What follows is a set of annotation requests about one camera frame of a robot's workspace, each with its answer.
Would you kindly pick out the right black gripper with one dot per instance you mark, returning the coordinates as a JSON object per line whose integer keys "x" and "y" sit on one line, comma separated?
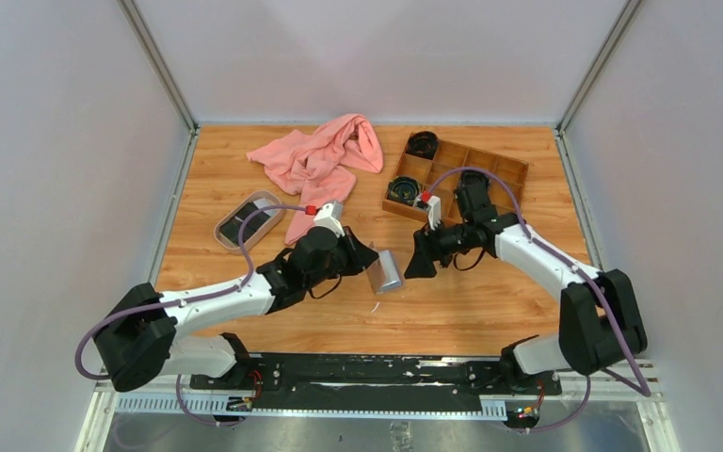
{"x": 422, "y": 265}

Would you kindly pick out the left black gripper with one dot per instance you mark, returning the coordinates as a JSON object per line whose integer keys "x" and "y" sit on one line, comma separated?
{"x": 363, "y": 256}

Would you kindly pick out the pink card holder wallet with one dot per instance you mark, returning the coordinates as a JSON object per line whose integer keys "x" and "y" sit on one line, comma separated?
{"x": 384, "y": 274}

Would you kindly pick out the beige oval card tray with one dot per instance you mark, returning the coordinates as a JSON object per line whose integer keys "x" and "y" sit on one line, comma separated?
{"x": 262, "y": 198}

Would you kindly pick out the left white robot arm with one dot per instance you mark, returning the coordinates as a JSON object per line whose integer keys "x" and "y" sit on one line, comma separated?
{"x": 150, "y": 334}

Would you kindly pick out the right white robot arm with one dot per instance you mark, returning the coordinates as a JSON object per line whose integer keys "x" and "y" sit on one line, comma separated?
{"x": 599, "y": 321}

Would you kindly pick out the rolled belt front left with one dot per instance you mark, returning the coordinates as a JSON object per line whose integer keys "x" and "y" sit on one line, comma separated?
{"x": 404, "y": 190}

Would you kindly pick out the rolled belt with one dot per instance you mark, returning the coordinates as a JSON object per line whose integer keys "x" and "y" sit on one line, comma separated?
{"x": 404, "y": 190}
{"x": 423, "y": 144}

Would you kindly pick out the wooden divided tray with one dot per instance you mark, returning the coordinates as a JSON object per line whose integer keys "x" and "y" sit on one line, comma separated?
{"x": 453, "y": 166}

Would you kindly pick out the pink cloth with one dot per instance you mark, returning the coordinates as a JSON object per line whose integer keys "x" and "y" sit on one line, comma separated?
{"x": 317, "y": 166}

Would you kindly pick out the rolled belt back left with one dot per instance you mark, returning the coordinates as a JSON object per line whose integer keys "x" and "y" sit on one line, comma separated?
{"x": 423, "y": 144}

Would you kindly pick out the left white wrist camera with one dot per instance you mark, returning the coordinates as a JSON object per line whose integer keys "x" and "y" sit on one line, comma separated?
{"x": 328, "y": 216}

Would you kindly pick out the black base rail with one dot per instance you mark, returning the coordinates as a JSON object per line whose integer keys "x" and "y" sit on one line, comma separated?
{"x": 377, "y": 385}

